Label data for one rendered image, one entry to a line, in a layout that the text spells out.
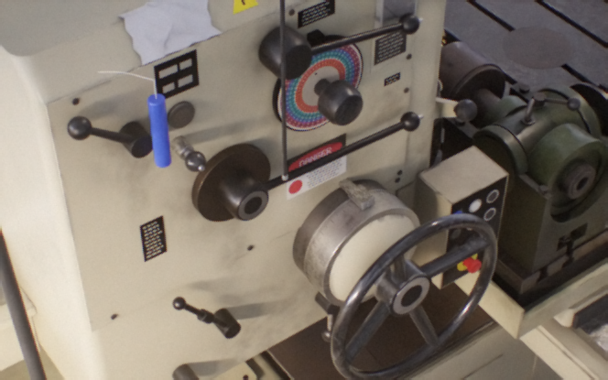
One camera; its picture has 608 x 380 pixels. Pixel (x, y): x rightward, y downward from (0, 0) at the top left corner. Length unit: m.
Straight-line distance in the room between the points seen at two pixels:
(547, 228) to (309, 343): 0.73
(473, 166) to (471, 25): 1.05
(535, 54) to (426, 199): 1.02
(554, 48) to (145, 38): 1.73
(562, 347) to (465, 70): 0.72
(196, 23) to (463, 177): 0.74
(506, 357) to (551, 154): 0.87
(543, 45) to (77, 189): 1.77
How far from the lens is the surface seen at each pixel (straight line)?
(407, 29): 1.89
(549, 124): 2.50
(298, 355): 2.86
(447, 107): 2.20
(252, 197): 1.84
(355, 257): 2.05
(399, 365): 2.17
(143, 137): 1.68
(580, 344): 2.84
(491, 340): 3.02
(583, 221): 2.59
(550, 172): 2.42
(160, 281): 1.96
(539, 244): 2.50
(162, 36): 1.68
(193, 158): 1.73
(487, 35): 3.22
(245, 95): 1.81
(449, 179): 2.23
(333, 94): 1.82
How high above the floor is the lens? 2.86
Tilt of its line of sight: 43 degrees down
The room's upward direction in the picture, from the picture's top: straight up
